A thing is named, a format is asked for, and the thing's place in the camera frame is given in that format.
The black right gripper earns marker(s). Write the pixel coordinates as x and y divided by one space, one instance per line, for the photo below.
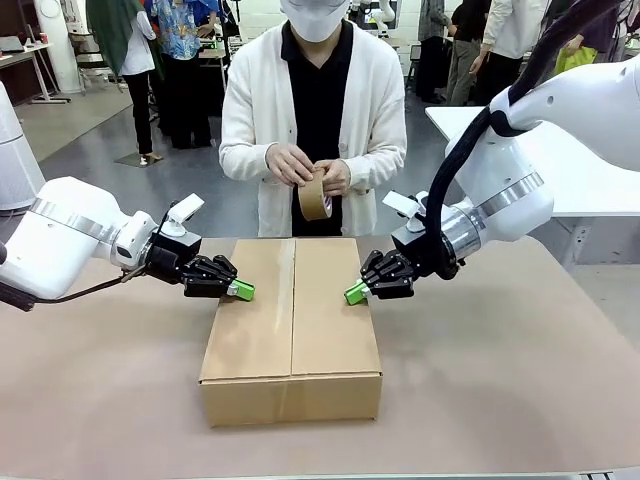
412 247

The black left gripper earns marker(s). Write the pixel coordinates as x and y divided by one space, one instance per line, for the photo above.
167 260

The brown packing tape roll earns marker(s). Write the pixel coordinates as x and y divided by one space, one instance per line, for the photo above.
312 205

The brown cardboard box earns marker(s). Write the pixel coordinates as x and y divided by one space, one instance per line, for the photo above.
300 400

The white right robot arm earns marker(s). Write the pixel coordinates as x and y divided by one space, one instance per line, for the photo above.
575 110

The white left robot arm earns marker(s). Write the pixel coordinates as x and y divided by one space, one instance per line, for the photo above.
65 235

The small white robot arm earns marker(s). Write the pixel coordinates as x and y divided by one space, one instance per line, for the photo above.
385 12

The person's left forearm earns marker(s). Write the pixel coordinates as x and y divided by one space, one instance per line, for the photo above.
380 170

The person's right forearm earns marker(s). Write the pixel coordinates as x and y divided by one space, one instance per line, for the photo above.
240 162

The person's left hand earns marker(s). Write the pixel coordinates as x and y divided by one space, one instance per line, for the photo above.
337 176

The person's right hand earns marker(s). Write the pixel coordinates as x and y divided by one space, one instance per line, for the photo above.
290 160

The person in white cardigan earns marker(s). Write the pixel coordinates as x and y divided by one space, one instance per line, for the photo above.
380 90

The white side table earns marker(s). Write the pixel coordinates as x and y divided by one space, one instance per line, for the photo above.
590 190

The person in khaki trousers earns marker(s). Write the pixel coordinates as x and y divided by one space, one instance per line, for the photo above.
465 60

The grey metal desk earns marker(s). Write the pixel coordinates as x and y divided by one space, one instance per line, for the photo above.
402 47

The person in grey jacket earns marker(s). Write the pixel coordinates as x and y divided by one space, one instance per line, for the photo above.
432 50

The person in floral shirt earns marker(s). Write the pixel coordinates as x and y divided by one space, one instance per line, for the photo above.
180 30

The computer monitor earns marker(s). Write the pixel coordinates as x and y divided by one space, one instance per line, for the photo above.
369 19

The person with green cloth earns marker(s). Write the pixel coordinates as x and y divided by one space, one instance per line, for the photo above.
112 30

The white face mask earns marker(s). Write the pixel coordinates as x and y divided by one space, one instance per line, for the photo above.
315 20

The person in white shirt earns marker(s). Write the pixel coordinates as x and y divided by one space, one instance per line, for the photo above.
515 30

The person with lime trousers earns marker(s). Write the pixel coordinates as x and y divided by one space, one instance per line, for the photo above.
575 59

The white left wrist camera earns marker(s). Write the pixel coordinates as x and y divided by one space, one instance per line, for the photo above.
185 207

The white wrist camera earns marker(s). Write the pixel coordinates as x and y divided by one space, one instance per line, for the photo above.
400 202
185 207

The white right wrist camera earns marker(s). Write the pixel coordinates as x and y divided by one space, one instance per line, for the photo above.
400 202

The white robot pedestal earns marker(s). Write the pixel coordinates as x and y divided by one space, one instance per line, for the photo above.
15 165

